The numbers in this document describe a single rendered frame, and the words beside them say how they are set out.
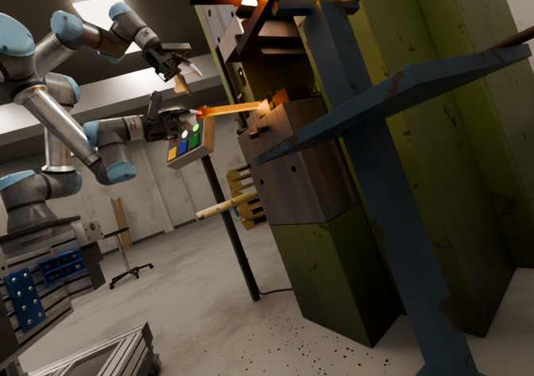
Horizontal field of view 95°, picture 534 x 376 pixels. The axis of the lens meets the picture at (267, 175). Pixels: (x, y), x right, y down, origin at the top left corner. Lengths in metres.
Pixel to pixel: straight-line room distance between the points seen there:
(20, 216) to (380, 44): 1.41
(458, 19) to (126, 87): 4.96
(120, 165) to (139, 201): 9.45
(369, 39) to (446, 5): 0.46
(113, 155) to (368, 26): 0.86
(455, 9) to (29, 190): 1.77
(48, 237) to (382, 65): 1.34
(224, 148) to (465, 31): 9.21
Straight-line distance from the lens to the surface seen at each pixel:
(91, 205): 10.85
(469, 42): 1.27
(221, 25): 1.31
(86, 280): 1.25
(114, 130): 0.87
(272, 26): 1.29
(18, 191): 1.34
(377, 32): 0.94
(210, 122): 1.47
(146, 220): 10.25
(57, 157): 1.40
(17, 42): 0.92
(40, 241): 1.30
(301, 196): 0.93
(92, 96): 5.54
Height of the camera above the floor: 0.69
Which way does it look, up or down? level
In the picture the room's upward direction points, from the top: 20 degrees counter-clockwise
